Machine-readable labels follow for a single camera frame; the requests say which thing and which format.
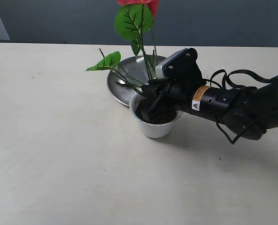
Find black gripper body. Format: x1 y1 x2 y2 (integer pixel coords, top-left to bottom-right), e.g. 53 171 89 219
165 81 211 117

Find steel spork spoon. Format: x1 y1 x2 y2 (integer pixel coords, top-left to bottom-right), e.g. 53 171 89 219
115 79 128 86

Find artificial red anthurium plant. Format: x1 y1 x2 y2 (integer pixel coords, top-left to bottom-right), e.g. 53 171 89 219
85 0 160 104

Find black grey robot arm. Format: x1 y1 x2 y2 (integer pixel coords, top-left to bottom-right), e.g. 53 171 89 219
136 74 278 143

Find white scalloped flower pot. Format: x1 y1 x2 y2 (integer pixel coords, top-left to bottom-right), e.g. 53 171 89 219
129 93 182 139

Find round steel plate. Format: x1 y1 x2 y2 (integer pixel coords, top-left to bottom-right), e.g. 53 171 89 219
107 55 175 106

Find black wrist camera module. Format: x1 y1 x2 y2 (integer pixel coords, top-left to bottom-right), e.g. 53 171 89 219
154 48 206 87

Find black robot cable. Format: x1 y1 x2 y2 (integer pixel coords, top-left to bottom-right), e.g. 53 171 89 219
206 68 278 145

